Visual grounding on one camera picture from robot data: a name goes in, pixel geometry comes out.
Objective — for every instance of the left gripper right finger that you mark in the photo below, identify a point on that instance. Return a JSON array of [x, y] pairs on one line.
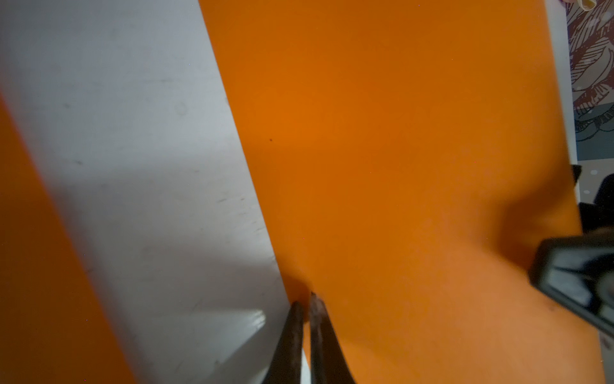
[[328, 363]]

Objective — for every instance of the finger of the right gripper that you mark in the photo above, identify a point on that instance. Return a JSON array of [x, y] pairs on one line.
[[577, 273]]

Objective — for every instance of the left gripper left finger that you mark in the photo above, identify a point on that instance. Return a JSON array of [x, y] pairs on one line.
[[286, 364]]

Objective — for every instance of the orange paper sheet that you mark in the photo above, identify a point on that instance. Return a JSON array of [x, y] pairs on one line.
[[408, 157], [53, 328]]

